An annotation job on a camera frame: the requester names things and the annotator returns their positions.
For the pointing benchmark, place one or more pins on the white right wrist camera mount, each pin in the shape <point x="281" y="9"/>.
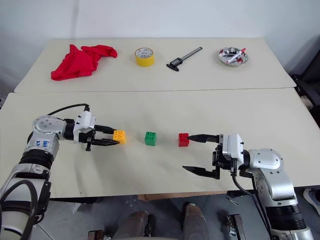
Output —
<point x="232" y="147"/>

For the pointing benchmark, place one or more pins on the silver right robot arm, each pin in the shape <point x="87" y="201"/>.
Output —
<point x="267" y="160"/>

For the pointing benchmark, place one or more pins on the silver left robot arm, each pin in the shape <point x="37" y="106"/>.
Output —
<point x="45" y="125"/>

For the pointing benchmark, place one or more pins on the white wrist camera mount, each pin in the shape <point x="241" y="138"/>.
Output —
<point x="232" y="147"/>
<point x="86" y="122"/>

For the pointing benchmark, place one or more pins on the red cloth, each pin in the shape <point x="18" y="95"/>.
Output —
<point x="75" y="65"/>

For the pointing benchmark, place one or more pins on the green toy brick cube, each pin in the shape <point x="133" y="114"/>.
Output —
<point x="150" y="138"/>

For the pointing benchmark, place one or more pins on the white marker pen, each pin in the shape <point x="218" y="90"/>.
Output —
<point x="237" y="56"/>

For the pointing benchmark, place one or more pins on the round metal bowl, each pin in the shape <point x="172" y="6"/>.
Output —
<point x="225" y="60"/>

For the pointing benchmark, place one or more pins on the red toy brick cube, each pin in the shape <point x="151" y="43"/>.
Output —
<point x="183" y="140"/>

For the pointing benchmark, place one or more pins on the black digital caliper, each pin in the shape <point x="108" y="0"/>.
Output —
<point x="175" y="62"/>

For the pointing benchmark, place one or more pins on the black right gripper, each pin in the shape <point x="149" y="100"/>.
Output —
<point x="218" y="160"/>

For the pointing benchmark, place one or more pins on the grey sneaker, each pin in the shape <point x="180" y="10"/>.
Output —
<point x="312" y="197"/>

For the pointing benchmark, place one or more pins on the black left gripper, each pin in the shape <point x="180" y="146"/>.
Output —
<point x="87" y="137"/>

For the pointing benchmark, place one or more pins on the yellow tape roll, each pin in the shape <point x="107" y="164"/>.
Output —
<point x="145" y="62"/>

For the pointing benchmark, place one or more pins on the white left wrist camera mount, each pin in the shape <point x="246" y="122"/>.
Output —
<point x="86" y="122"/>

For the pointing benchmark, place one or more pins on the yellow toy brick cube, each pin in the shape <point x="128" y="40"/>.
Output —
<point x="120" y="137"/>

